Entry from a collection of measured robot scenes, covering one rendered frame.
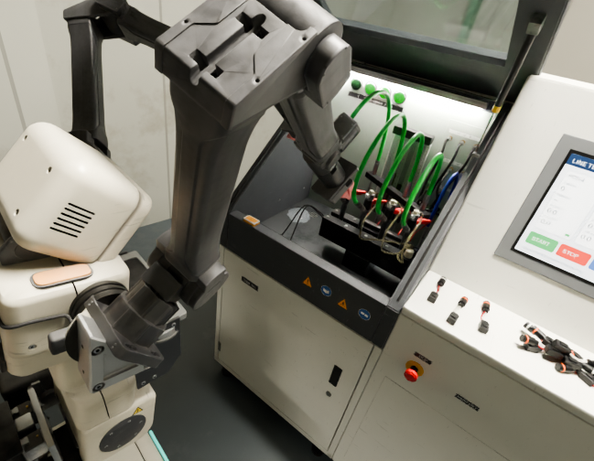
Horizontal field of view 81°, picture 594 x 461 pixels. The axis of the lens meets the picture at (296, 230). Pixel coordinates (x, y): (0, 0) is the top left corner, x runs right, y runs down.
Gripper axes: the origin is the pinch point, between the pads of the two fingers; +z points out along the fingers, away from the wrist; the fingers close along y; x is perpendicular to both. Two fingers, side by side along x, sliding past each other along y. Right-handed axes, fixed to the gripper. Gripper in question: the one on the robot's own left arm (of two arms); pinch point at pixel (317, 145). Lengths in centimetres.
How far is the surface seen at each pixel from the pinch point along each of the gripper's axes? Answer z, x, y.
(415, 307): 36, 20, -31
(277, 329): 51, 50, 15
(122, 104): 1, 3, 171
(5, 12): -61, 11, 133
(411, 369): 46, 34, -35
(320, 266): 27.4, 24.2, -2.8
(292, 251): 24.0, 24.9, 7.5
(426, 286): 43, 12, -28
